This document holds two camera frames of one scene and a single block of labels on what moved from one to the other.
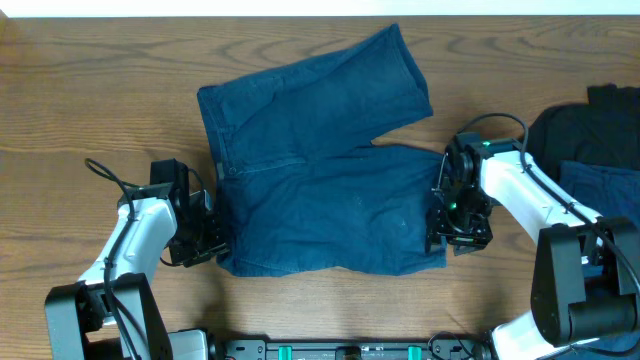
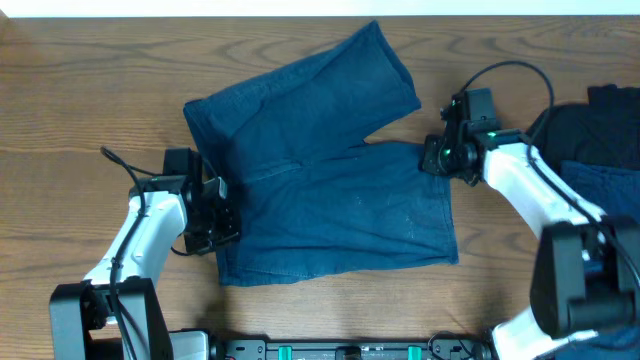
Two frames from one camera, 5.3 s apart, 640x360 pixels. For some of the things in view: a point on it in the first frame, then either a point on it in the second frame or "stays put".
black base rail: x=350 y=350 stays put
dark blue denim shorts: x=303 y=185 stays put
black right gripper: x=438 y=228 → x=429 y=161
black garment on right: x=605 y=132 stays put
